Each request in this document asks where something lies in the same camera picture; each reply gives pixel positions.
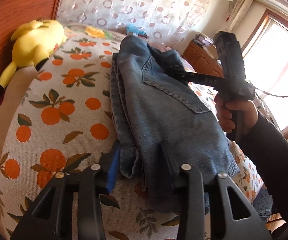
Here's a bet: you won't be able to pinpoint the wooden framed window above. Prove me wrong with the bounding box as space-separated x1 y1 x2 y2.
242 9 288 139

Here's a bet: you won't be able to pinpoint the black sleeved right forearm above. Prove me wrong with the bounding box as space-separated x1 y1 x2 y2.
239 113 288 222

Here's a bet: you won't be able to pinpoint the orange print bed sheet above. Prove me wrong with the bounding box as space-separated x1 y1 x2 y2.
0 32 263 239

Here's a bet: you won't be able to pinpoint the circle pattern sheer curtain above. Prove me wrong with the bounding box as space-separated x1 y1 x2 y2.
57 0 210 49

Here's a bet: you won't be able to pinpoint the stack of books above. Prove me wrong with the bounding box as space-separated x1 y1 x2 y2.
195 32 214 47

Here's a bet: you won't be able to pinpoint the wooden louvered wardrobe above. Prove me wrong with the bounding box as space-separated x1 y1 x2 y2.
0 0 67 131

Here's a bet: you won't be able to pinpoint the yellow plush toy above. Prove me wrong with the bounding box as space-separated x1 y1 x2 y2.
0 20 67 88

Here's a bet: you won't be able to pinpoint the folded dark denim garment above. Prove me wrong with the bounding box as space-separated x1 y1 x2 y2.
252 187 273 222

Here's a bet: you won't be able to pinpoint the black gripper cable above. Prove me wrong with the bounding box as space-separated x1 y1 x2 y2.
252 86 288 99

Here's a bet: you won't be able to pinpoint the right hand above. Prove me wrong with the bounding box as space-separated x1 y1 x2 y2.
215 94 258 135

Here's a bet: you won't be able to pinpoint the blue denim jeans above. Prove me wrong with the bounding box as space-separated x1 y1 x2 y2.
110 36 238 213

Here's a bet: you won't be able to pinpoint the wooden sideboard cabinet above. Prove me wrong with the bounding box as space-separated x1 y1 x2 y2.
182 41 224 77

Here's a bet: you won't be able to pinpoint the floral pink blanket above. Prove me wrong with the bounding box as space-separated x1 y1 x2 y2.
64 23 196 73

